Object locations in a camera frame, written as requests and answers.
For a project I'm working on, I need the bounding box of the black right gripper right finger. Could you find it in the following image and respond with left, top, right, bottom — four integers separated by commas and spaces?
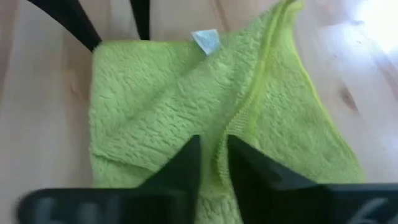
228, 135, 398, 224

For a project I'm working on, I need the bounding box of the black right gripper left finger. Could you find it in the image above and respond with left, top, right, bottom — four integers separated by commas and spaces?
17, 135, 201, 224

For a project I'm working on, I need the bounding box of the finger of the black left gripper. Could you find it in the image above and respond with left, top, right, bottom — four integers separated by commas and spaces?
129, 0, 151, 41
26, 0, 103, 52

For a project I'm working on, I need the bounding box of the green microfiber towel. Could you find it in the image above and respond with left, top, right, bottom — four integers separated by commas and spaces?
88, 0, 366, 224

